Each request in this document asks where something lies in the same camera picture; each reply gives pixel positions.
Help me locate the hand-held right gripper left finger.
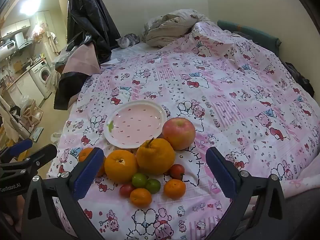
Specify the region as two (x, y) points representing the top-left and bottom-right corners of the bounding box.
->
(21, 147), (107, 240)

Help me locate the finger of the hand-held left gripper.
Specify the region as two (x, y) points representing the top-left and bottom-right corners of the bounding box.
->
(25, 144), (58, 174)
(0, 138), (34, 162)

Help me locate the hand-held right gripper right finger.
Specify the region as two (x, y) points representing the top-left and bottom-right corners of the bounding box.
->
(205, 147), (287, 240)

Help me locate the small tangerine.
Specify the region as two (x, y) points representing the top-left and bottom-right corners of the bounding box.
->
(78, 147), (107, 177)
(164, 179), (187, 199)
(130, 188), (152, 207)

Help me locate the large round orange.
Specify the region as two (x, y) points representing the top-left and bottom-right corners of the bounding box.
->
(104, 150), (139, 183)

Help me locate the red cherry tomato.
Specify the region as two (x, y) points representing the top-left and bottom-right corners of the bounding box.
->
(119, 183), (136, 198)
(169, 164), (185, 181)

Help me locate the small green fruit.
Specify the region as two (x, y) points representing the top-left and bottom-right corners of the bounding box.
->
(132, 173), (148, 188)
(145, 178), (161, 194)

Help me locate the red apple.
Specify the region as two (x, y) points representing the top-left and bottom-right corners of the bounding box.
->
(162, 118), (196, 151)

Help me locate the large orange with pointed stem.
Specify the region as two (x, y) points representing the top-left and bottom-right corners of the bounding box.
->
(136, 138), (176, 176)

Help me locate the pink strawberry-print plate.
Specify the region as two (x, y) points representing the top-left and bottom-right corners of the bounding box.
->
(103, 99), (167, 149)

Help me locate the white washing machine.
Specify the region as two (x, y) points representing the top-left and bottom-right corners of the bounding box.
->
(29, 60), (55, 99)

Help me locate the pink cartoon printed blanket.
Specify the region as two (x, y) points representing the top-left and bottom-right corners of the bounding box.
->
(47, 21), (320, 240)

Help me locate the pink and black cloth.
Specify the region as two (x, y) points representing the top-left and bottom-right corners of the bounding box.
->
(54, 44), (102, 111)

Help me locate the white water heater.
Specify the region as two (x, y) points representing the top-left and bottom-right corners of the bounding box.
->
(0, 40), (17, 56)

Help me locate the silver range hood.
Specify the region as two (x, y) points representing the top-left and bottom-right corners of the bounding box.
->
(14, 31), (34, 50)

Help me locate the dark clothes pile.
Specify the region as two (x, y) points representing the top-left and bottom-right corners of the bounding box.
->
(284, 62), (315, 97)

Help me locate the grey tabby cat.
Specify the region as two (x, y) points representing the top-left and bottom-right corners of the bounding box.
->
(115, 33), (140, 49)

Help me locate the black plastic sheet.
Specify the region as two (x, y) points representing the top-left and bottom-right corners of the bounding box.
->
(67, 0), (121, 64)

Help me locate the teal headboard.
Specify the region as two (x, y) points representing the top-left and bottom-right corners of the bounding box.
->
(217, 19), (281, 55)

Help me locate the crumpled beige duvet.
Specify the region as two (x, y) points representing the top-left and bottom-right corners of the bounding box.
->
(143, 9), (213, 47)

